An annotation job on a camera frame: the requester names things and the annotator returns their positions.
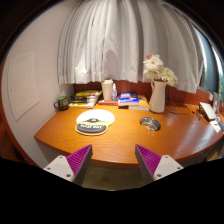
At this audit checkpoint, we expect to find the white device on desk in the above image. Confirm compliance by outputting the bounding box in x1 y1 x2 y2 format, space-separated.
199 102 216 121

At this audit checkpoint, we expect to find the stack of dark books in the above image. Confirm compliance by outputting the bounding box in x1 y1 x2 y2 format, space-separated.
69 90 102 108

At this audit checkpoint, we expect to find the white tumbler cup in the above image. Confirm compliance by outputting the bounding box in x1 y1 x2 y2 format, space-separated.
101 79 113 100

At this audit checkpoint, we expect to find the blue book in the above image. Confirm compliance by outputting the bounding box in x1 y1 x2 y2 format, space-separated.
118 92 139 106

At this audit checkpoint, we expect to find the white yellow mouse pad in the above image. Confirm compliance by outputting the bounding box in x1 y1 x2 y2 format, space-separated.
75 109 115 136

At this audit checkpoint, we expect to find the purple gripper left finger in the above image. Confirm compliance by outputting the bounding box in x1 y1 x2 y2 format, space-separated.
44 145 93 186

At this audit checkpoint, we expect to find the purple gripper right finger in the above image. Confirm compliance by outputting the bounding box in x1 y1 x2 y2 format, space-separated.
135 144 182 184

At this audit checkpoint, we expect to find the red flat book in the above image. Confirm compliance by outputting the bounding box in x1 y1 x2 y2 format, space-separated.
98 100 118 106

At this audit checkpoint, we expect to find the white wall panel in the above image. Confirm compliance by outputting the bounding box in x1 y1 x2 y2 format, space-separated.
7 52 39 120

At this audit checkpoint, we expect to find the white curtain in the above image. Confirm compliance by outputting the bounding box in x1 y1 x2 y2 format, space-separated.
58 0 203 93

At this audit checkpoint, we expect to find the white ceramic vase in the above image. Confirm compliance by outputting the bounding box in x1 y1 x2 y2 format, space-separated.
149 81 166 113

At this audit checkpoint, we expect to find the yellow white book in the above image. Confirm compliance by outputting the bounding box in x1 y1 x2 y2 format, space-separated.
128 95 149 111

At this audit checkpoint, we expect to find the dark green mug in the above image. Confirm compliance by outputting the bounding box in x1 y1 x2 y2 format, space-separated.
54 96 69 111

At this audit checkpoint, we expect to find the white flower bouquet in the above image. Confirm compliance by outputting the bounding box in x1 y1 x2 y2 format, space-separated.
143 54 178 86

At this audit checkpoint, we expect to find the black cable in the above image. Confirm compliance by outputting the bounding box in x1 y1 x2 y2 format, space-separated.
166 87 201 116

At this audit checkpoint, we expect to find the small clear spray bottle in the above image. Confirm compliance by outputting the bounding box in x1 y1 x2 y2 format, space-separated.
112 83 117 101

